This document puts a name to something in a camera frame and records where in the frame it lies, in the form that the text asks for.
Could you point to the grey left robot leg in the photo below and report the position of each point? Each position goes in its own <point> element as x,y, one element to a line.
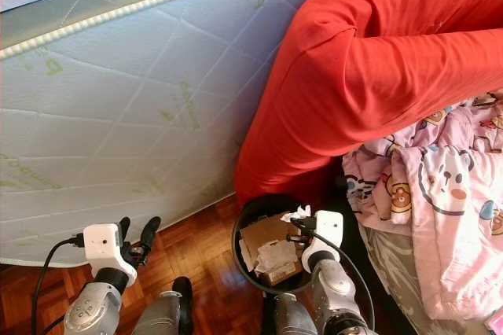
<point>157,319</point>

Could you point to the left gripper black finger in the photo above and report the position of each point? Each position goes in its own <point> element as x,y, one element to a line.
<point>126,227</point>
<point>151,230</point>

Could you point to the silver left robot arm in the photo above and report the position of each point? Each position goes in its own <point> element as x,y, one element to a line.
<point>90,315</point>

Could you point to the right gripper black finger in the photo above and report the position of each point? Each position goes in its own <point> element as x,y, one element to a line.
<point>297,226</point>
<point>295,238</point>

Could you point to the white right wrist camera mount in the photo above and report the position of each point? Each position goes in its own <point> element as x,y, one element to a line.
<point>330,226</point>

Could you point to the black round waste bin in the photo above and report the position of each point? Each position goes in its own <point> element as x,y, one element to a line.
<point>251,203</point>

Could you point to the large red fabric cushion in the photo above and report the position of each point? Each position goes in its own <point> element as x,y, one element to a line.
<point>377,60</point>

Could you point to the brown cardboard box piece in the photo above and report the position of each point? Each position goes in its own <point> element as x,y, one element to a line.
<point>263,233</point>

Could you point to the white tissue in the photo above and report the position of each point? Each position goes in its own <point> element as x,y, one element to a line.
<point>299,214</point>

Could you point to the grey right robot leg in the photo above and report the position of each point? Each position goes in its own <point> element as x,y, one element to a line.
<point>291,321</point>

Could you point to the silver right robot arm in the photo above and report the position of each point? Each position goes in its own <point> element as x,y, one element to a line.
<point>334,296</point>

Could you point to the white paper wrapper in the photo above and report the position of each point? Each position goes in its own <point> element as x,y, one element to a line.
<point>275,256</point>

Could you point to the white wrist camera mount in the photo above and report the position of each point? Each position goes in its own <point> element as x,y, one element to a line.
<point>102,242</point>
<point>330,226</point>

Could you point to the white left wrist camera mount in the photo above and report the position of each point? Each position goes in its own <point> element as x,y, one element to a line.
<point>102,242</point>

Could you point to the green white quilted mattress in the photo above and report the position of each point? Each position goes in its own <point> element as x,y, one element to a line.
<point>141,115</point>

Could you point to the pink cartoon print blanket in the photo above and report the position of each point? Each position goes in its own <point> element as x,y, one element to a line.
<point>448,193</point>

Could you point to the grey robot leg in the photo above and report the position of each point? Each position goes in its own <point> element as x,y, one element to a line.
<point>291,321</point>
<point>157,319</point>

